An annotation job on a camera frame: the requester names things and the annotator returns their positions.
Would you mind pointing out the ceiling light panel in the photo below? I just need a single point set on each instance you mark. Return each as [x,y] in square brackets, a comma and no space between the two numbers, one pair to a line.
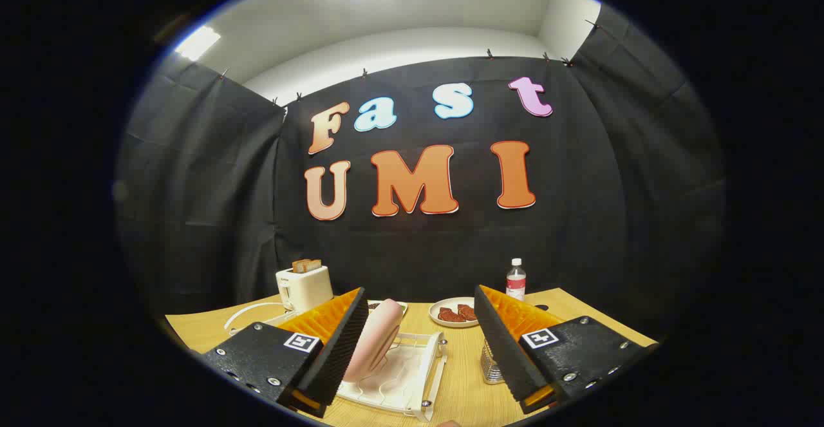
[196,43]

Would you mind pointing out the white divided dish with beans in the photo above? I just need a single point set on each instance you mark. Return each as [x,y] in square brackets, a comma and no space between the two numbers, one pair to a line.
[394,304]

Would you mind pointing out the white toaster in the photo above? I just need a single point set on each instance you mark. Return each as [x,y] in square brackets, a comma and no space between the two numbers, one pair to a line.
[304,288]

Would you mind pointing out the toast slices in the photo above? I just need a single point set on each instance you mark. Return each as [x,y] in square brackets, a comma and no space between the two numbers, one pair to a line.
[306,265]

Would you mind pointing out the brown meat slice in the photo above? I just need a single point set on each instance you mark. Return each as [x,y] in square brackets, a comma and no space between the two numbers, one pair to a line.
[468,312]
[449,315]

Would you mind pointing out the pink plate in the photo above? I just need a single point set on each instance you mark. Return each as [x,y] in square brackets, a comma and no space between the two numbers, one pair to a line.
[376,340]

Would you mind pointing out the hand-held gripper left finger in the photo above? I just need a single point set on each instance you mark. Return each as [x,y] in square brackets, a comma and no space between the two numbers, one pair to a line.
[341,350]

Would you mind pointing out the white round plate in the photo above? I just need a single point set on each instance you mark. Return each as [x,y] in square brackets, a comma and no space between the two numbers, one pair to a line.
[450,324]

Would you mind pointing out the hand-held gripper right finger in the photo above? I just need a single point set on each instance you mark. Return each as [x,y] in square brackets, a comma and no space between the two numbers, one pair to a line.
[505,350]

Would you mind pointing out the black backdrop cloth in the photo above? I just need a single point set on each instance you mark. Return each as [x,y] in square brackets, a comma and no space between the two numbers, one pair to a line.
[450,246]

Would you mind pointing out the clear bottle with red label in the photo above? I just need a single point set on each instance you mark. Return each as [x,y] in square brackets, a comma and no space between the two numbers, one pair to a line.
[515,282]

